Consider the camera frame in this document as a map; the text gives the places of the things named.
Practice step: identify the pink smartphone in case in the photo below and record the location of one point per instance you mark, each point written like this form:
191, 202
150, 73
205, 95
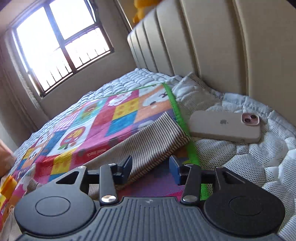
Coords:
227, 126

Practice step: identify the colourful cartoon play mat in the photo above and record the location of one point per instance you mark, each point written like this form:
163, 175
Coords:
89, 130

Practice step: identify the beige striped knit garment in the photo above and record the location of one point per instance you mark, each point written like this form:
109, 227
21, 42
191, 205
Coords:
148, 147

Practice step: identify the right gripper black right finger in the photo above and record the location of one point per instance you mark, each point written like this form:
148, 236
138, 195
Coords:
193, 177

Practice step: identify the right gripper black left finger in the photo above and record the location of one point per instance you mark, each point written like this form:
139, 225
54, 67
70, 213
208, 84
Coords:
108, 176

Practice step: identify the yellow plush toy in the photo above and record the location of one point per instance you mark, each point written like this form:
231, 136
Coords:
143, 7

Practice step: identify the person's hand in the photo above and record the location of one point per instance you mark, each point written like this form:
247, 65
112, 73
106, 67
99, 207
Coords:
7, 159

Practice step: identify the beige padded headboard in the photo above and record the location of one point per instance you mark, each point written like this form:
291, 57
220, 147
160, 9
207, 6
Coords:
245, 47

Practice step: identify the brown framed window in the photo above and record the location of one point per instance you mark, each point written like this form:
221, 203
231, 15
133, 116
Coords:
57, 39

